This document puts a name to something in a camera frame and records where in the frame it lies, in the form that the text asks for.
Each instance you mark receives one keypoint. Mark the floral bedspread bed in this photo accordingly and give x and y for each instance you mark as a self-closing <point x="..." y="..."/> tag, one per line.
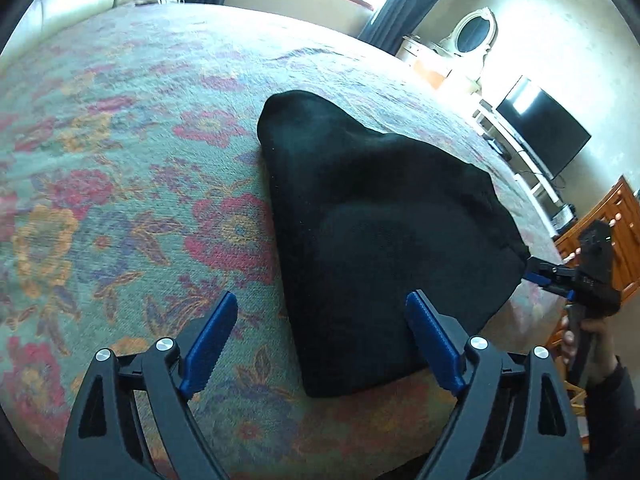
<point x="133" y="193"/>

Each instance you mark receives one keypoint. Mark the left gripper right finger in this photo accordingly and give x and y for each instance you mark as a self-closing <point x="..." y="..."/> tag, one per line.
<point x="512" y="419"/>

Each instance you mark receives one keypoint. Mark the black flat screen television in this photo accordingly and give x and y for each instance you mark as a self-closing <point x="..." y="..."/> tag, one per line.
<point x="547" y="129"/>

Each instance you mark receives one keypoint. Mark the person's right hand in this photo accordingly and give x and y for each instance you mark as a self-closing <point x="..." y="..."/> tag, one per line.
<point x="603" y="361"/>

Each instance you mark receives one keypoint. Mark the white tv stand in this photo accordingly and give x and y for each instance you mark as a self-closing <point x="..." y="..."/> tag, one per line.
<point x="529" y="171"/>

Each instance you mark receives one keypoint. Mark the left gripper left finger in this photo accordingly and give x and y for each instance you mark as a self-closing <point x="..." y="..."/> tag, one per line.
<point x="104" y="437"/>

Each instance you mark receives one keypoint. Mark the wooden folding chair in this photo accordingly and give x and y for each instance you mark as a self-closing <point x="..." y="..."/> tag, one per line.
<point x="577" y="397"/>

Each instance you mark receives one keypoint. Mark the black pants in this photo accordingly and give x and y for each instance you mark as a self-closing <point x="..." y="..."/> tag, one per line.
<point x="362" y="218"/>

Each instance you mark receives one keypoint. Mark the dark blue right curtain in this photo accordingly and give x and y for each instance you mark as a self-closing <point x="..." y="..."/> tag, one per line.
<point x="395" y="20"/>

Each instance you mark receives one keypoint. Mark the right forearm black sleeve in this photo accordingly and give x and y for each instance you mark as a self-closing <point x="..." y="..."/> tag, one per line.
<point x="613" y="425"/>

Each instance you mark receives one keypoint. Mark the black set-top box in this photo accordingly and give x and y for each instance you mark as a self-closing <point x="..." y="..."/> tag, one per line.
<point x="565" y="216"/>

